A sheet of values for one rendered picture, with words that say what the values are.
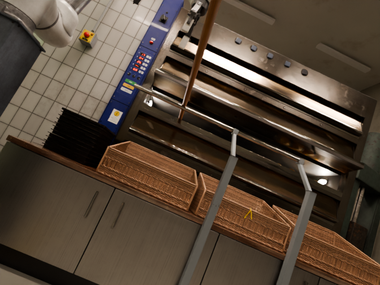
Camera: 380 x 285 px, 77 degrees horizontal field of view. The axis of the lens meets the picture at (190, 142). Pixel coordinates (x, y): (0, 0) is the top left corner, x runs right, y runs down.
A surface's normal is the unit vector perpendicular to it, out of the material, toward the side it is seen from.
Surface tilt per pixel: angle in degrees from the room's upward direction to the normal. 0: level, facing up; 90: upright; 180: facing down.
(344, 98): 90
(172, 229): 90
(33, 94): 90
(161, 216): 90
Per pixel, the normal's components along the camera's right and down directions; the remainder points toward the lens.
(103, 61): 0.11, -0.16
